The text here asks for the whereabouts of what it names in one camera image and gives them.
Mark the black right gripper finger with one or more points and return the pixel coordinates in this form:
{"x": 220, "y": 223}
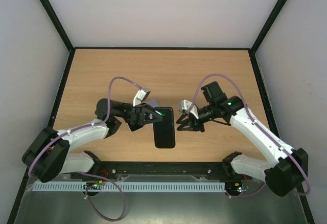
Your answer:
{"x": 191, "y": 127}
{"x": 184, "y": 119}

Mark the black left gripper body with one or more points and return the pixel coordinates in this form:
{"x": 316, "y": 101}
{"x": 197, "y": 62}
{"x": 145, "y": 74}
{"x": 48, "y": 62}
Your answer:
{"x": 135, "y": 113}

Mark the white slotted cable duct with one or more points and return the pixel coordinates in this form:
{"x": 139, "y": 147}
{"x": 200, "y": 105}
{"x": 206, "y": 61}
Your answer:
{"x": 129, "y": 187}

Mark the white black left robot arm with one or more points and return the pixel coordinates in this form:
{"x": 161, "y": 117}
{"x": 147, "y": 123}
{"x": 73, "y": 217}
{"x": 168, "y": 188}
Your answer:
{"x": 51, "y": 154}

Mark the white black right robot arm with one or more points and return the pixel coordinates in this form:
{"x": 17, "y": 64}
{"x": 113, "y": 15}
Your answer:
{"x": 283, "y": 169}

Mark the black enclosure frame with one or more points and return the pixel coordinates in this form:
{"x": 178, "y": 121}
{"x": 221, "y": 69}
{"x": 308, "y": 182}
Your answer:
{"x": 251, "y": 51}

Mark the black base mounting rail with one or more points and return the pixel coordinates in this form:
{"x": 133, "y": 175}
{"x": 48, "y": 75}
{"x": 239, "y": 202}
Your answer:
{"x": 209, "y": 170}

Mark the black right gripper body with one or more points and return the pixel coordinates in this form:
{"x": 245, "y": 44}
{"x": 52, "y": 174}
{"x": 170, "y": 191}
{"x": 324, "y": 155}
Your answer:
{"x": 195, "y": 118}

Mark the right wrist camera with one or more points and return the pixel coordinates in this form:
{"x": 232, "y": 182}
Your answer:
{"x": 188, "y": 107}

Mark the black smartphone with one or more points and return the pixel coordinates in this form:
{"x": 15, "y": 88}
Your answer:
{"x": 164, "y": 131}

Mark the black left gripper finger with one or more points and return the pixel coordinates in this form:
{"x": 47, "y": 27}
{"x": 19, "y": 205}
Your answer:
{"x": 149, "y": 109}
{"x": 151, "y": 118}

